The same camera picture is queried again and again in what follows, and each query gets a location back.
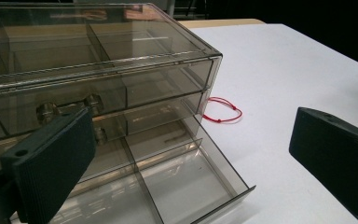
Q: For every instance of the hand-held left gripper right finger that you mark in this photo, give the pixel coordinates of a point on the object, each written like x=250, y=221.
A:
x=338, y=155

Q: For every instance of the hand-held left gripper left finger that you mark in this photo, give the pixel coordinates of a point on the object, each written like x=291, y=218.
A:
x=48, y=168

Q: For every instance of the smoky clear plastic drawer organizer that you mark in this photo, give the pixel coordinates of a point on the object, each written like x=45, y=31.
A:
x=99, y=71

